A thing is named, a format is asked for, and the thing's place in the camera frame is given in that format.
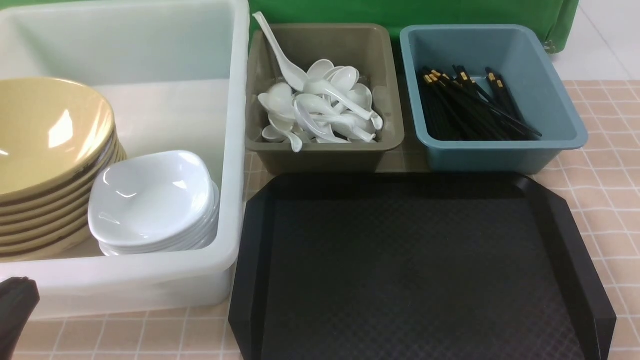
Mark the large white plastic tub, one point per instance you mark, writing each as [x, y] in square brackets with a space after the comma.
[175, 73]

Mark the checked beige tablecloth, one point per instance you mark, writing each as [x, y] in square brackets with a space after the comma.
[600, 183]

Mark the pile of white spoons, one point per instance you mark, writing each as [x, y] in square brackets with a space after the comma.
[323, 119]

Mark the white ceramic soup spoon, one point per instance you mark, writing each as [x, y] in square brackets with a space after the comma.
[278, 104]

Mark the yellow noodle bowl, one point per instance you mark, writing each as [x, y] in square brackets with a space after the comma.
[50, 129]

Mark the pile of black chopsticks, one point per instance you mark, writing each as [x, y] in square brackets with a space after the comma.
[490, 112]

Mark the upright white spoon in bin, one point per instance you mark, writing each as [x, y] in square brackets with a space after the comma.
[293, 75]

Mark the olive plastic spoon bin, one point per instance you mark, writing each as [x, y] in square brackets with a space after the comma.
[364, 46]

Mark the stack of yellow bowls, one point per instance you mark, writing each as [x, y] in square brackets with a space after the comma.
[55, 220]

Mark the white square sauce dish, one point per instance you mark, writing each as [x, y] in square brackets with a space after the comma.
[125, 178]

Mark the stack of white dishes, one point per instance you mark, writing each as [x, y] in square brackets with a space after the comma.
[163, 219]

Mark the green cloth backdrop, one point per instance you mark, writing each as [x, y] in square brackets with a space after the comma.
[550, 20]

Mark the blue plastic chopstick bin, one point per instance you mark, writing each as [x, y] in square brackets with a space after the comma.
[504, 86]

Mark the black plastic serving tray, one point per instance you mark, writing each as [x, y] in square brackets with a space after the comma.
[416, 266]

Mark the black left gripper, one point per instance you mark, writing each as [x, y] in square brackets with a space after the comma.
[19, 296]

